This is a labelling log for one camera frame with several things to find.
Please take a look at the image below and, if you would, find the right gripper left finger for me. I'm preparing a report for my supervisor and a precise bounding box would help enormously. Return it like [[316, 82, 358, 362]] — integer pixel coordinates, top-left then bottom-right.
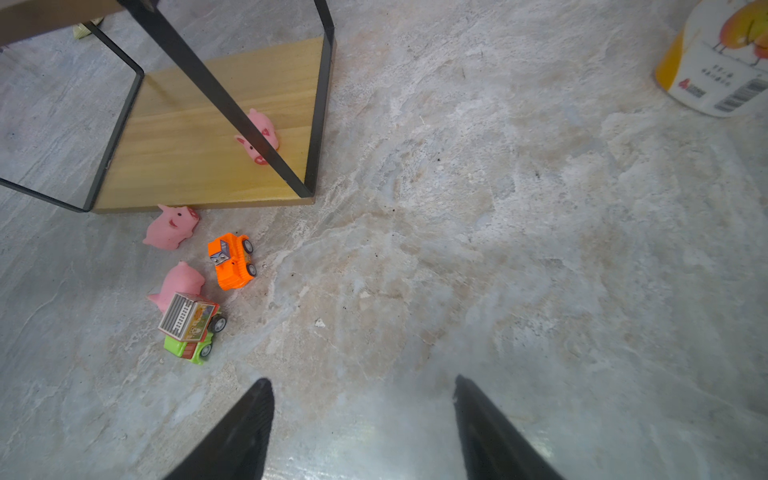
[[167, 378, 275, 479]]

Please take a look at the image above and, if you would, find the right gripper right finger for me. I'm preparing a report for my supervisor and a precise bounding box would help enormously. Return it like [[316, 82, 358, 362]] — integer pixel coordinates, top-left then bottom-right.
[[453, 375, 563, 480]]

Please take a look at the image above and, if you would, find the pink pig near shelf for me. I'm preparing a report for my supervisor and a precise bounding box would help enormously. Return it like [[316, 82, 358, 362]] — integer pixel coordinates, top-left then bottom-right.
[[142, 204, 200, 250]]

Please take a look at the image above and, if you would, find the pink pig in pile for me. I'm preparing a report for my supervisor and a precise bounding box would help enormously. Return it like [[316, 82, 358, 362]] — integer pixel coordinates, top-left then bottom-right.
[[147, 261, 205, 313]]

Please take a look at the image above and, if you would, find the orange toy bulldozer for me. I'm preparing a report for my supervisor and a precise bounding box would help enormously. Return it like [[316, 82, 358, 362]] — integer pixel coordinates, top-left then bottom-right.
[[207, 233, 257, 291]]

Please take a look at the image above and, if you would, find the pink pig on shelf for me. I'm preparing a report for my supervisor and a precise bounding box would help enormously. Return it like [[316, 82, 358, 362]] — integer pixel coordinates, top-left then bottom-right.
[[235, 108, 279, 165]]

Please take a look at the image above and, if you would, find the wooden three-tier shelf black frame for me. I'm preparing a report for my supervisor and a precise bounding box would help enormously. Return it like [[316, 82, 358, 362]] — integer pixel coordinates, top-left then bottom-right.
[[1, 1, 335, 213]]

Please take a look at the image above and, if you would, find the green truck with box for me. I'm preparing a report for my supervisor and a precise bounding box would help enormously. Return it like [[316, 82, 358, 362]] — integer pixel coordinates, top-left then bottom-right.
[[158, 293, 228, 365]]

